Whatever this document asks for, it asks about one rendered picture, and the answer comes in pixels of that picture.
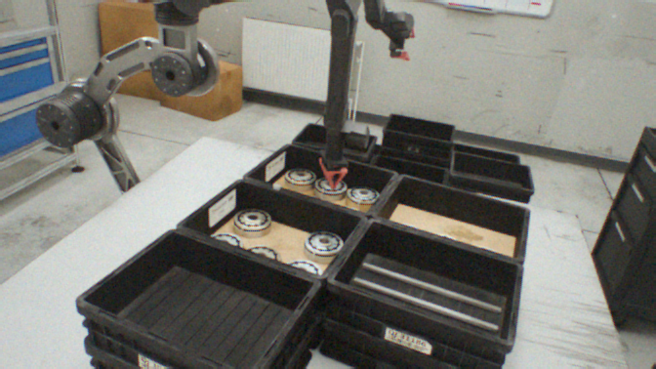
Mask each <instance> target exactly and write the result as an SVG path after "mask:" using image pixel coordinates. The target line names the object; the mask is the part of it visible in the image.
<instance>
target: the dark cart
mask: <svg viewBox="0 0 656 369"><path fill-rule="evenodd" d="M591 257H592V260H593V263H594V265H595V268H596V271H597V274H598V277H599V280H600V283H601V287H602V290H603V293H604V296H605V299H606V301H607V303H608V306H609V309H610V312H611V315H612V319H613V322H614V325H615V328H617V327H620V326H622V325H623V324H624V323H625V322H626V316H627V315H628V314H630V315H634V316H638V317H643V318H647V319H651V320H656V128H652V127H647V126H645V127H644V130H643V132H642V135H641V137H640V139H639V143H638V145H637V147H636V150H635V153H634V155H633V158H631V160H630V162H629V165H628V167H627V169H626V173H625V175H624V177H623V180H622V181H621V183H620V186H619V188H618V190H617V193H616V195H615V197H614V201H613V203H612V205H611V207H610V210H609V212H608V214H607V217H606V219H605V221H604V224H603V226H602V229H601V232H600V234H599V236H598V239H597V241H596V243H595V246H594V248H593V250H592V251H591Z"/></svg>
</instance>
